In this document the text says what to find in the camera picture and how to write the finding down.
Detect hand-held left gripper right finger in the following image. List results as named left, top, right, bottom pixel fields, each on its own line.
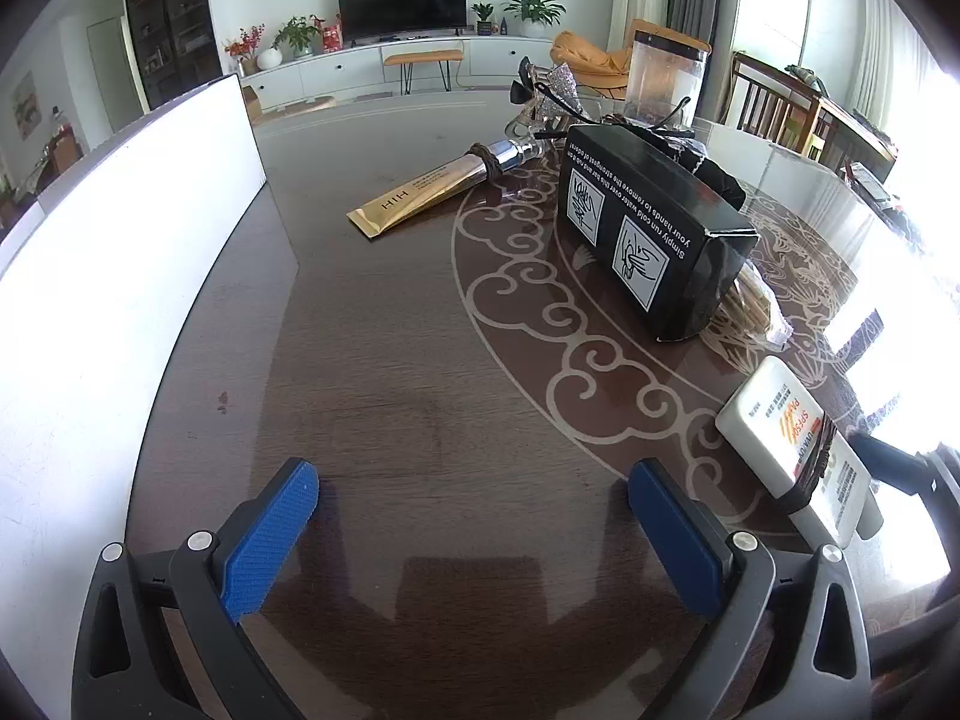
left=627, top=457, right=875, bottom=720

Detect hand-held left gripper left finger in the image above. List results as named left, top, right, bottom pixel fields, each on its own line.
left=71, top=457, right=320, bottom=720

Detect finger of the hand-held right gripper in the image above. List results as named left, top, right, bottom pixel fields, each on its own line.
left=851, top=427, right=960, bottom=541

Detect white sunscreen tube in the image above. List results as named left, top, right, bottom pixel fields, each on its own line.
left=715, top=356, right=884, bottom=548

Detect black printed carton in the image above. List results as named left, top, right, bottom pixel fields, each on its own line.
left=557, top=124, right=761, bottom=342

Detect gold cosmetic tube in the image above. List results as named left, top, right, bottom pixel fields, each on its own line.
left=346, top=136, right=542, bottom=242

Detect clear packet of wooden sticks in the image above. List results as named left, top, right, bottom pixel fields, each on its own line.
left=712, top=270, right=796, bottom=350

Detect black knit cloth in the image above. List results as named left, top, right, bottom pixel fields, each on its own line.
left=643, top=127, right=748, bottom=212

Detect wooden chair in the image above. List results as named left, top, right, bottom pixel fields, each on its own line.
left=724, top=51, right=833, bottom=158

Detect black-framed glasses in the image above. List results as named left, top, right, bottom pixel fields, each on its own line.
left=592, top=94, right=698, bottom=142

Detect clear canister with black lid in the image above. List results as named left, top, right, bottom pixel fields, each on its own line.
left=626, top=28, right=712, bottom=125

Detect rhinestone bow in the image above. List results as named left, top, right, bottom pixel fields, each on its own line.
left=535, top=64, right=587, bottom=119

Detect white tv cabinet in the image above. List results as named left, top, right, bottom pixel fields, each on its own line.
left=240, top=34, right=557, bottom=112

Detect flowers in white vase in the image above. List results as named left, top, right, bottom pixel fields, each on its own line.
left=223, top=25, right=283, bottom=73

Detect orange lounge chair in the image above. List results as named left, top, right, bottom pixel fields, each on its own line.
left=550, top=19, right=710, bottom=100

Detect leafy potted plant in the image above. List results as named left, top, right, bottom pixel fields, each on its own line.
left=271, top=15, right=322, bottom=59

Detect orange bench stool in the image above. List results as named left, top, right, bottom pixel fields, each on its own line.
left=382, top=49, right=464, bottom=95

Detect dark display bookcase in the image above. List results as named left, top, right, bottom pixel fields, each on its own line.
left=122, top=0, right=226, bottom=115

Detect large potted green plant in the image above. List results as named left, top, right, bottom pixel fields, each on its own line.
left=501, top=0, right=567, bottom=39

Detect black television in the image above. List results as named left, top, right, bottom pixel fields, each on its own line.
left=337, top=0, right=467, bottom=43

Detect black hair tie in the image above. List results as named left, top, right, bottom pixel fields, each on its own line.
left=786, top=411, right=838, bottom=512

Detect brown hair tie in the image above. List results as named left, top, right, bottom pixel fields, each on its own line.
left=468, top=142, right=506, bottom=181

